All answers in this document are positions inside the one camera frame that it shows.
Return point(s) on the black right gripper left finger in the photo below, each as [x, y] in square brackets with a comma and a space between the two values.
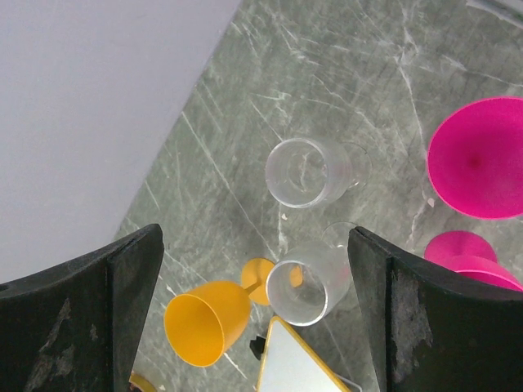
[77, 325]

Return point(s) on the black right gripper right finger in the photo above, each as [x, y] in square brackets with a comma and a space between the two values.
[431, 329]

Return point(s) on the pink wine glass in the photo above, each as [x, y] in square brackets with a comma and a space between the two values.
[474, 159]
[472, 256]

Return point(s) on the yellow wine glass front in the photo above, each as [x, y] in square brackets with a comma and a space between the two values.
[203, 323]

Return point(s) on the clear wine glass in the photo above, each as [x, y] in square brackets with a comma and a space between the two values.
[305, 172]
[310, 280]

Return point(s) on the gold wire wine glass rack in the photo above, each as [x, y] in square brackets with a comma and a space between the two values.
[138, 383]

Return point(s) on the white tablet yellow frame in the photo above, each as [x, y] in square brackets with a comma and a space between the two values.
[289, 364]

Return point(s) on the black wire tablet stand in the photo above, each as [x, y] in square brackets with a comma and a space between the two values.
[257, 346]

